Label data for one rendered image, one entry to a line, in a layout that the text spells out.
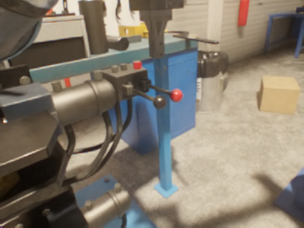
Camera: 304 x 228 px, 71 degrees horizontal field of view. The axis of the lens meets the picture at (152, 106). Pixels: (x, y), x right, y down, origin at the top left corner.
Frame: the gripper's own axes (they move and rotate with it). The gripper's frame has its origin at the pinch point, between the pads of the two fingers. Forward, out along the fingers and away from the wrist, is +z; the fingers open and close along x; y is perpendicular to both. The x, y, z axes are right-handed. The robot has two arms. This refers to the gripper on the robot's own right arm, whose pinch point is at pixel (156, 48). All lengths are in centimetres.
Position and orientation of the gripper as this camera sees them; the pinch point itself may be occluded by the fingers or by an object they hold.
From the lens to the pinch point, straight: 51.1
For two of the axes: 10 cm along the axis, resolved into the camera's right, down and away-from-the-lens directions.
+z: 0.6, 9.0, 4.3
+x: -6.2, -3.0, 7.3
